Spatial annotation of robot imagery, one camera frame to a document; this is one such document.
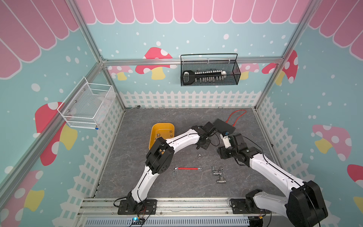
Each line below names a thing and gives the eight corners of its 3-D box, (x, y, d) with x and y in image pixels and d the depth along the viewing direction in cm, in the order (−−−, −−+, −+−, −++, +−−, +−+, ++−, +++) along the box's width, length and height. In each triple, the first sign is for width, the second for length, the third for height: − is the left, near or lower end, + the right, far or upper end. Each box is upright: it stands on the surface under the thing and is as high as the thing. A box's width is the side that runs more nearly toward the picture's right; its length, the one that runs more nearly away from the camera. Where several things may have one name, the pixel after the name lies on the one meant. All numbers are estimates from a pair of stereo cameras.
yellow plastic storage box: (150, 149, 98) (149, 145, 94) (154, 127, 110) (153, 122, 106) (173, 149, 98) (173, 145, 94) (175, 127, 110) (174, 122, 106)
